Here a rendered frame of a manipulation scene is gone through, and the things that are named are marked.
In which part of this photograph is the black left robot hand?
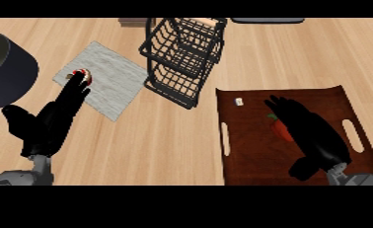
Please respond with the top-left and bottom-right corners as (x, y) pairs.
(0, 72), (93, 159)

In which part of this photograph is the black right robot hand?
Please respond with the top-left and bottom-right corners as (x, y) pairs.
(263, 95), (353, 182)

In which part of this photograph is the red bell pepper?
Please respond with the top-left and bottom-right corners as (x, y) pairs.
(266, 113), (297, 143)

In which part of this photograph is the dark brown wooden tray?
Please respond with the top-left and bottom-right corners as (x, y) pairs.
(214, 85), (373, 187)

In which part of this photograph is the red rimmed can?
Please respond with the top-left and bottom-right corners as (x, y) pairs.
(71, 68), (95, 86)

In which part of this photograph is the dark round pot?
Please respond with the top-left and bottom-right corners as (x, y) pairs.
(0, 34), (42, 109)

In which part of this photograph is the grey cloth placemat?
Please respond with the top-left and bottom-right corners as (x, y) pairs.
(52, 40), (152, 122)

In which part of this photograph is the brown wooden block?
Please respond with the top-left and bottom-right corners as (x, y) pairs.
(117, 18), (149, 29)

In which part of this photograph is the dark grey flat appliance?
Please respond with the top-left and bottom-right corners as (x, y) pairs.
(229, 18), (307, 25)

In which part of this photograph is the black wire tiered basket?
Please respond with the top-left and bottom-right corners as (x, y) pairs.
(139, 18), (229, 111)

